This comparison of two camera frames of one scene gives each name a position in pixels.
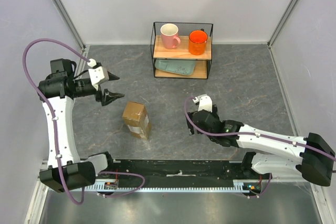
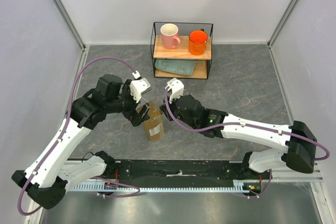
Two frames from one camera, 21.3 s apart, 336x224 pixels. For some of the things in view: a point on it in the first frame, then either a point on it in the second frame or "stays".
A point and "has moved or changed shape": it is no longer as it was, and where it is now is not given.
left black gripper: x=108 y=96 → x=136 y=118
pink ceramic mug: x=169 y=33 stays
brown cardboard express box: x=136 y=116 has moved or changed shape
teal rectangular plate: x=185 y=67 stays
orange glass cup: x=197 y=42 stays
